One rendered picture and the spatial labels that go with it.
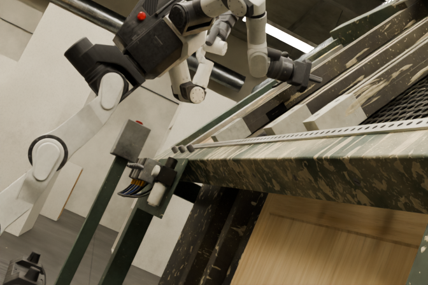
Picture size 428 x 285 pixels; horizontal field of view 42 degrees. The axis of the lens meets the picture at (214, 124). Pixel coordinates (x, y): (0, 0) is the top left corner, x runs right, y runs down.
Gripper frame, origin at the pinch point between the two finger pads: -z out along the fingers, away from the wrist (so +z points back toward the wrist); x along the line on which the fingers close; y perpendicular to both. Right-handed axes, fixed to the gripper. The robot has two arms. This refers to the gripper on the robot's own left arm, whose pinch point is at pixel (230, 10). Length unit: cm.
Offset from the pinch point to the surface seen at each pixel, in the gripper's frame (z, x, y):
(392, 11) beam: -18, 68, -27
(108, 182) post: 94, -35, -14
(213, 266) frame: 124, 46, -5
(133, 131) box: 69, -28, -6
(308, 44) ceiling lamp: -357, -243, -394
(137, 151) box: 77, -26, -13
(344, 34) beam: -29, 33, -50
